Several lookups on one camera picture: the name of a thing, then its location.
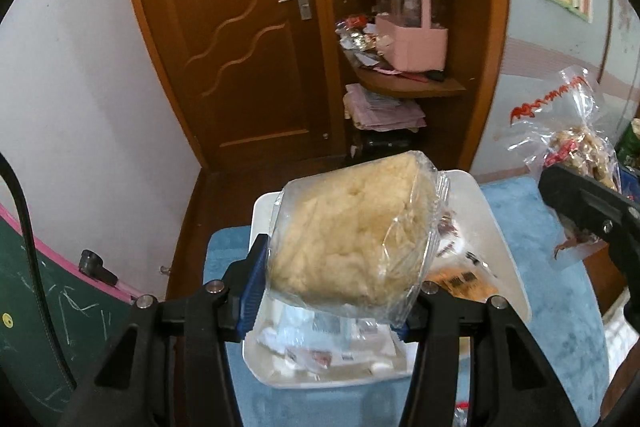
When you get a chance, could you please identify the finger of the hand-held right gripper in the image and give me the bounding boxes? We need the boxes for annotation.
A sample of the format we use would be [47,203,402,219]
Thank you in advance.
[537,163,640,328]

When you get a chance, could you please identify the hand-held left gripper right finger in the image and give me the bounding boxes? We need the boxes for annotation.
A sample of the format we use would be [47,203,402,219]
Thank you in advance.
[392,279,583,427]

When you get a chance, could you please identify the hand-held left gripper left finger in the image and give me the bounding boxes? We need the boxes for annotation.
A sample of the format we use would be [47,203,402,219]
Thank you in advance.
[60,233,271,427]

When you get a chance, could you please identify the clear bag of brown snacks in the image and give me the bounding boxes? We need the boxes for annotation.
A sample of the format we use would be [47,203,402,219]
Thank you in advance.
[507,66,623,263]

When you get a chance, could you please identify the white plastic bin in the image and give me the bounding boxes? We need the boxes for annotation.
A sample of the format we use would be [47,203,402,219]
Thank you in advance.
[241,169,532,389]

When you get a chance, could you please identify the clear box of pale pastry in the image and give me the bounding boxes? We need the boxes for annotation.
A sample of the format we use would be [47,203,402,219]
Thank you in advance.
[264,150,451,327]

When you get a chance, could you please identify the orange snack packet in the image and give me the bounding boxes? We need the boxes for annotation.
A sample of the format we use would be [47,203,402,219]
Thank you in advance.
[425,252,501,305]

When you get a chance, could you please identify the white packet with barcode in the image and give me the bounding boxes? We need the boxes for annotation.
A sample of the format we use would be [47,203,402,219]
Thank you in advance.
[272,302,386,348]

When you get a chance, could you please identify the red patterned snack packet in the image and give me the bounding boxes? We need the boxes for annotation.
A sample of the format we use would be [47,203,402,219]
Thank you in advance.
[435,212,463,258]

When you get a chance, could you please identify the green packet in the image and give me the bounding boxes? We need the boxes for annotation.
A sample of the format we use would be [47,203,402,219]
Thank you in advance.
[615,119,640,168]

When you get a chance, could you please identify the blue mat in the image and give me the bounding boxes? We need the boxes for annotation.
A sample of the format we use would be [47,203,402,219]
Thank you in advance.
[202,174,608,427]

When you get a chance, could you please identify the pale blue wardrobe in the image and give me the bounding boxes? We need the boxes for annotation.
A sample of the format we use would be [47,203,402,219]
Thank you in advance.
[472,0,640,188]

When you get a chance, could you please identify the black board knob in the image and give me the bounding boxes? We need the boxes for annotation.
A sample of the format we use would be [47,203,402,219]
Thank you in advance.
[79,249,119,286]

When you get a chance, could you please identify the black case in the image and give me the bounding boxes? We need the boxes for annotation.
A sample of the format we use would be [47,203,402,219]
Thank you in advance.
[348,129,416,162]

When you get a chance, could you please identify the wooden corner shelf unit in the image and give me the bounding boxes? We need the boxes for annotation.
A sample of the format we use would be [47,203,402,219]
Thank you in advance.
[312,0,511,178]

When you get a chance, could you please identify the folded pink cloths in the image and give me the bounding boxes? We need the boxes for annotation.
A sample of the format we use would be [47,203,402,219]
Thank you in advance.
[342,83,427,131]

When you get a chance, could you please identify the pink basket with clear lid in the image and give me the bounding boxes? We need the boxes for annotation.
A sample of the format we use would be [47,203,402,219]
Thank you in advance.
[374,0,448,74]

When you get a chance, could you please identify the brown wooden door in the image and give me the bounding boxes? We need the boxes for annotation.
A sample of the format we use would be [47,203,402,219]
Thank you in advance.
[117,0,346,170]

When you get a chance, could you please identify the pile of small wrapped packets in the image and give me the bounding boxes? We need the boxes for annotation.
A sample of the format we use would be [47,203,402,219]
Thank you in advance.
[335,13,396,68]

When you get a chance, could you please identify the green chalkboard with pink frame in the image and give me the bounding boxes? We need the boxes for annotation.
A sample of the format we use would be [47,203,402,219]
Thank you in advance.
[0,202,146,413]

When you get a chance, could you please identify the black cable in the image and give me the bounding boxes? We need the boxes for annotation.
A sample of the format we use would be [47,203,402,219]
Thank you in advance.
[0,152,76,388]

